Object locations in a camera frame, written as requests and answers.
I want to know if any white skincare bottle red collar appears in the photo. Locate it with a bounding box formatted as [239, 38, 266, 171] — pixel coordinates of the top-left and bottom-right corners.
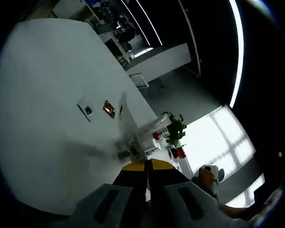
[144, 113, 172, 154]

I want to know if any white office chair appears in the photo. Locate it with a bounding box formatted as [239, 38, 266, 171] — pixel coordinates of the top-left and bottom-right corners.
[128, 72, 150, 89]

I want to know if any white skincare tube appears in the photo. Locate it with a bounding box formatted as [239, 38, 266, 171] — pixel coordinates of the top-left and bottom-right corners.
[118, 91, 143, 134]

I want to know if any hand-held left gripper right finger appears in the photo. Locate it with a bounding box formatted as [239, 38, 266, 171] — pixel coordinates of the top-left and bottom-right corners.
[148, 159, 232, 228]

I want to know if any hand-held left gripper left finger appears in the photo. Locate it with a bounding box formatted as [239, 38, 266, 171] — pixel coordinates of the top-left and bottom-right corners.
[68, 160, 149, 228]

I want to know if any small clear skincare sachet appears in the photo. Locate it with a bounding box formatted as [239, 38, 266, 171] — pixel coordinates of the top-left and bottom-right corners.
[76, 103, 95, 123]

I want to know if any ceiling light strip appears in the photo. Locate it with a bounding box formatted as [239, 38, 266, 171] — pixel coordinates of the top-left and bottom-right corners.
[228, 0, 245, 109]

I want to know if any potted green plant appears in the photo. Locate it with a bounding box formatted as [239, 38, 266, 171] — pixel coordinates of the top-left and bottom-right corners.
[161, 111, 188, 146]

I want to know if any gold skincare sachet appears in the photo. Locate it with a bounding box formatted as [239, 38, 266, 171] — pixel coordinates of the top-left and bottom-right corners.
[102, 99, 117, 119]

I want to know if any red white box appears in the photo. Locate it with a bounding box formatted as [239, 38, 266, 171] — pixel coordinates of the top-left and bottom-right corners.
[168, 145, 188, 160]

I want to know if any small white skincare bottle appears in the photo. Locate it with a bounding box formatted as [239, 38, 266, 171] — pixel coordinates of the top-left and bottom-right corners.
[129, 136, 147, 160]

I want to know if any bright window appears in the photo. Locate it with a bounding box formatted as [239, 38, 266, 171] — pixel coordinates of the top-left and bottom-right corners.
[180, 104, 266, 207]

